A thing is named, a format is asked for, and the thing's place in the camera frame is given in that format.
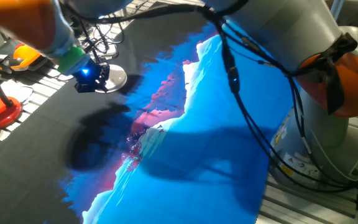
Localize white round plate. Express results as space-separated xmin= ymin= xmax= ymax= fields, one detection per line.
xmin=93 ymin=58 xmax=128 ymax=94

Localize blue landscape print desk mat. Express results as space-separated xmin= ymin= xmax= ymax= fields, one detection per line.
xmin=0 ymin=12 xmax=295 ymax=224

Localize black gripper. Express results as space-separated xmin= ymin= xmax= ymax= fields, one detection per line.
xmin=73 ymin=63 xmax=111 ymax=93

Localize red desk lamp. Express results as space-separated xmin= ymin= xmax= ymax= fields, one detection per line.
xmin=0 ymin=42 xmax=23 ymax=131

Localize orange and grey teach pendant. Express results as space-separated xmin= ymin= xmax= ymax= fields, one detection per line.
xmin=0 ymin=39 xmax=48 ymax=74

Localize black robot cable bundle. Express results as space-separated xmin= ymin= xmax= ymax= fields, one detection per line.
xmin=63 ymin=0 xmax=358 ymax=192

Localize black cable strap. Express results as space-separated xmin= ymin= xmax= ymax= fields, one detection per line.
xmin=293 ymin=32 xmax=358 ymax=115

